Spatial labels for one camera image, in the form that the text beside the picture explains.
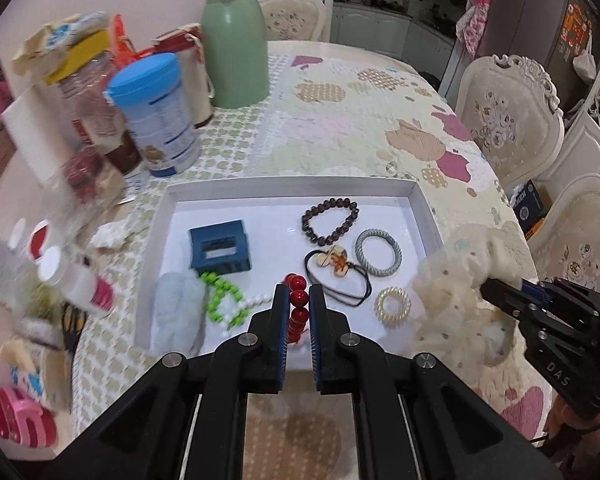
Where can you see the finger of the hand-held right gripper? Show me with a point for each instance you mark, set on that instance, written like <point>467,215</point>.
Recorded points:
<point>535,290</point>
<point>505,297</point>

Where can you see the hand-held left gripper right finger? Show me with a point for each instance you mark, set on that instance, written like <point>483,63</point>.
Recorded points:
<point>316,335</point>

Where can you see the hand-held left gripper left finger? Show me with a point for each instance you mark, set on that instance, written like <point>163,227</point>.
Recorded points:
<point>281,332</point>

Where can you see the cream dotted scrunchie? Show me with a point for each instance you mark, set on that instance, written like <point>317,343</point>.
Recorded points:
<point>455,280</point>

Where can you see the blue hair claw clip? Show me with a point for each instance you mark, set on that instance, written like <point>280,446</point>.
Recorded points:
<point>200,240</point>

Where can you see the white shallow cardboard box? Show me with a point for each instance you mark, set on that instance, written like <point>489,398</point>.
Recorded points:
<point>260,210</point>

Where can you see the person's right hand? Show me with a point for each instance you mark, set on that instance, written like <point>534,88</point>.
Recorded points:
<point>562,415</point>

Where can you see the ornate white chair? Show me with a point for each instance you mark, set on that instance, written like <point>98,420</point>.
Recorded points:
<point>292,15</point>
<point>580,230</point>
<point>510,125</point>

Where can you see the dark blue cardboard box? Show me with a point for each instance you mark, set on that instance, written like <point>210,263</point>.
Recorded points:
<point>530,207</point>

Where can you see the light blue scrunchie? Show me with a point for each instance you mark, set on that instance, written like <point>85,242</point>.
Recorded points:
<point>177,310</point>

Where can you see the crumpled white tissue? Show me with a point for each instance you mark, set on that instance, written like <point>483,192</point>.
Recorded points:
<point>112,235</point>

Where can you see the quilted patterned tablecloth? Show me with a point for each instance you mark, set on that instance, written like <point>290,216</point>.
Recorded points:
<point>330,135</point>

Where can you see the white bottle with pink label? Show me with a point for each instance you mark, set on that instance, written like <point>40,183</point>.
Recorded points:
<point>80,285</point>

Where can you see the black scissors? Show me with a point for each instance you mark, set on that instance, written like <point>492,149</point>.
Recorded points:
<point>74,327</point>

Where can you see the white hanging bag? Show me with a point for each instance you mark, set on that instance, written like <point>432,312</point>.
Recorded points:
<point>585,62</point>

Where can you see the dark brown jar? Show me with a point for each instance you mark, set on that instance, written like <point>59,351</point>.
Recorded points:
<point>125,152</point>

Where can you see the blue lidded can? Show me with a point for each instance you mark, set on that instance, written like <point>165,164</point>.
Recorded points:
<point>160,120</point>

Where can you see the white printed packet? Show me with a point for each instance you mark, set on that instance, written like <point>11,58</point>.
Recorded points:
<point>30,370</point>

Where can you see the red capped bottle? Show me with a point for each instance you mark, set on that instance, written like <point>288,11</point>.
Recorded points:
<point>40,240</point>

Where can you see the grey refrigerator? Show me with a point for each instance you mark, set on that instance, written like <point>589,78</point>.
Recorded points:
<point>535,20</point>

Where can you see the canvas bag with red trim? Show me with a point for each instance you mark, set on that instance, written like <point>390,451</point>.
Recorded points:
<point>200,75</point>

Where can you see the pink hair claw clip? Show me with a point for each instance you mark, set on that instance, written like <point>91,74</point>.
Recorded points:
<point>15,415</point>

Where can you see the pink floral cloth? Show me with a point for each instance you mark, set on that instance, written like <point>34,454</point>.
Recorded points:
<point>475,15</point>

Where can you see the green thermos jug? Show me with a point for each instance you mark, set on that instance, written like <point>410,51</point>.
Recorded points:
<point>235,45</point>

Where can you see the white kitchen cabinets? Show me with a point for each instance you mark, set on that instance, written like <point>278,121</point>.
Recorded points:
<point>380,30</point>

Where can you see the clear plastic jar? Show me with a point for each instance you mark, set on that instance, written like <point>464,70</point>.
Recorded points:
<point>90,105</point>

